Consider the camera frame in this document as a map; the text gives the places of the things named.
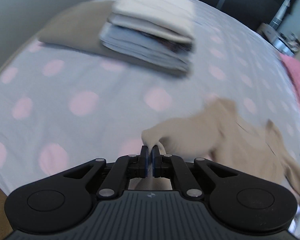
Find grey pink-dotted bed sheet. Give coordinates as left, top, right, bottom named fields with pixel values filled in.
left=0, top=0, right=300, bottom=194

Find white bedside table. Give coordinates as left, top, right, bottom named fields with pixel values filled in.
left=256, top=23, right=300, bottom=57

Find beige folded cloth under stack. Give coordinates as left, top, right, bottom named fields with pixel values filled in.
left=37, top=0, right=116, bottom=55

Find stack of folded clothes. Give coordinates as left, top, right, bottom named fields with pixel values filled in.
left=100, top=0, right=196, bottom=74

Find beige knit sweater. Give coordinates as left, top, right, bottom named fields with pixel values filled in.
left=141, top=99, right=300, bottom=198

